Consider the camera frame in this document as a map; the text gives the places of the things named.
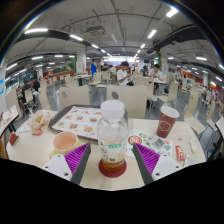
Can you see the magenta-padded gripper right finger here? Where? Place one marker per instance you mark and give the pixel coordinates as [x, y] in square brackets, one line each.
[165, 165]

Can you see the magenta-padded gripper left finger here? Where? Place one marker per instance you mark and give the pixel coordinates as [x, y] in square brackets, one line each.
[56, 166]

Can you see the clear tea bottle white cap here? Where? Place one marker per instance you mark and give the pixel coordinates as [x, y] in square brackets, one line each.
[112, 140]

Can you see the small red sauce packet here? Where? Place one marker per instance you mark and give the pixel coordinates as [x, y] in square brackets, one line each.
[37, 132]
[180, 152]

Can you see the pale yellow mug pink inside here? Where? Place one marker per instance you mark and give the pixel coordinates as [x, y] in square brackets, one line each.
[65, 143]

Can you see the printed paper flyer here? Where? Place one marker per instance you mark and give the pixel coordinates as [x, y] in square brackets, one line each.
[153, 141]

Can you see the red paper cup white lid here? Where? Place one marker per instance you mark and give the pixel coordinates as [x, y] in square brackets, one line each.
[166, 123]

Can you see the flat round red coaster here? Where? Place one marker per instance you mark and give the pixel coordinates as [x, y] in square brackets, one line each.
[104, 170]

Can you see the clear plastic bag with food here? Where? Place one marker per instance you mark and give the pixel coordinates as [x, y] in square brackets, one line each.
[39, 120]

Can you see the red table sign holder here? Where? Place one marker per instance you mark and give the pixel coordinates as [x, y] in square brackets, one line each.
[13, 138]

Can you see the cream canteen chairs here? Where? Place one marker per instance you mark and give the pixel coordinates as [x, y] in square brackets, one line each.
[133, 100]

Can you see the ceiling air conditioner unit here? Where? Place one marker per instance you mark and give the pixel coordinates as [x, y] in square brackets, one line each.
[95, 31]

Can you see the ceiling light strips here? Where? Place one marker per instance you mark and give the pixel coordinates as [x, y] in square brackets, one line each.
[171, 12]

